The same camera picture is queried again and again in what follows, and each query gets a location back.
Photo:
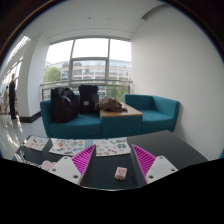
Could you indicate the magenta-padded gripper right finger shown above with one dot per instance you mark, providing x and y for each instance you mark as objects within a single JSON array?
[{"x": 161, "y": 168}]

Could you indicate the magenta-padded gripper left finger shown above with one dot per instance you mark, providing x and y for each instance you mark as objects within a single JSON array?
[{"x": 65, "y": 169}]

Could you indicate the pink charger block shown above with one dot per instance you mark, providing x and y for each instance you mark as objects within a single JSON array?
[{"x": 120, "y": 173}]

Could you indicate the pink power strip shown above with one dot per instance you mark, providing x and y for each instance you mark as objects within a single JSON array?
[{"x": 47, "y": 165}]

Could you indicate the small sticker sheet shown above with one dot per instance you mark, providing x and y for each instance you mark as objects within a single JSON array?
[{"x": 36, "y": 143}]

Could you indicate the teal sofa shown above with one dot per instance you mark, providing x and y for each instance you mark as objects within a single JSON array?
[{"x": 83, "y": 128}]

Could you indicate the sticker sheet with green prints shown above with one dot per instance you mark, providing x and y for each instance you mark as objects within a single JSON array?
[{"x": 111, "y": 147}]

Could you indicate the large black backpack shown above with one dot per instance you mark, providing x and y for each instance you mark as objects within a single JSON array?
[{"x": 63, "y": 105}]

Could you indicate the wooden sofa table top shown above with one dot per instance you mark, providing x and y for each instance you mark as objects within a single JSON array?
[{"x": 128, "y": 112}]

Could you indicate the black backpack with label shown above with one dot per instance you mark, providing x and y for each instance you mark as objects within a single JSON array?
[{"x": 87, "y": 98}]

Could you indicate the brown jacket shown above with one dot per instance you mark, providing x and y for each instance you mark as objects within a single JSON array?
[{"x": 111, "y": 105}]

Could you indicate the person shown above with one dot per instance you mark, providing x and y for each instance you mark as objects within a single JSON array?
[
  {"x": 12, "y": 96},
  {"x": 5, "y": 98}
]

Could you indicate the metal window railing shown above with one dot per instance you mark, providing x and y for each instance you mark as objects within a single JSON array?
[{"x": 113, "y": 82}]

